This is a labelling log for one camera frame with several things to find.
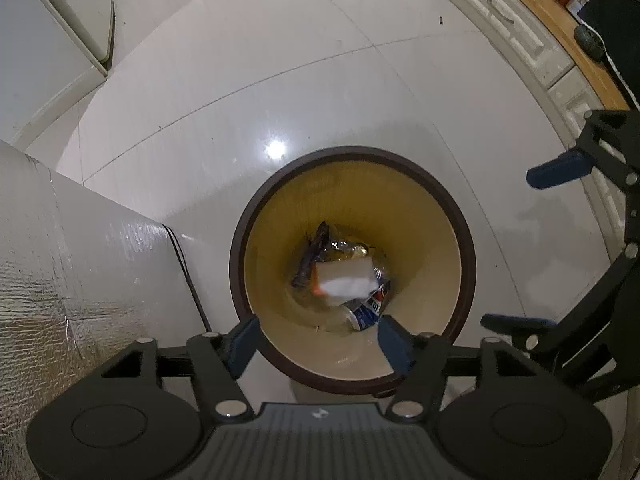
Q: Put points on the yellow trash bin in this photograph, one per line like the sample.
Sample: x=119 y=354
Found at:
x=280 y=240

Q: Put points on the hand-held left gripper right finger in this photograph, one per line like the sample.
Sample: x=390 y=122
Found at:
x=395 y=347

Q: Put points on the orange white snack wrapper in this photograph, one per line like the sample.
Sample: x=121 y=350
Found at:
x=345 y=280

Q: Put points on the wooden-top white cabinet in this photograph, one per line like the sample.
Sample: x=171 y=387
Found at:
x=520 y=40

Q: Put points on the black round device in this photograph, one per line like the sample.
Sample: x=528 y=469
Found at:
x=589 y=41

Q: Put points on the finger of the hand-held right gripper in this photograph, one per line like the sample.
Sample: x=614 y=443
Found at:
x=555 y=172
x=520 y=324

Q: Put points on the dark wrapper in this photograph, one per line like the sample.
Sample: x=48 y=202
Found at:
x=307 y=260

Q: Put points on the black display panel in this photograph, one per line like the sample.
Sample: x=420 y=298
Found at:
x=617 y=25

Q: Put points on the white refrigerator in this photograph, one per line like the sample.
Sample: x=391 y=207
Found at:
x=75 y=10

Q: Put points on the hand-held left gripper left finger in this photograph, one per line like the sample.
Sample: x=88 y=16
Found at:
x=242 y=342

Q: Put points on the blue crushed can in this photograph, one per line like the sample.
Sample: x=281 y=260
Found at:
x=367 y=310

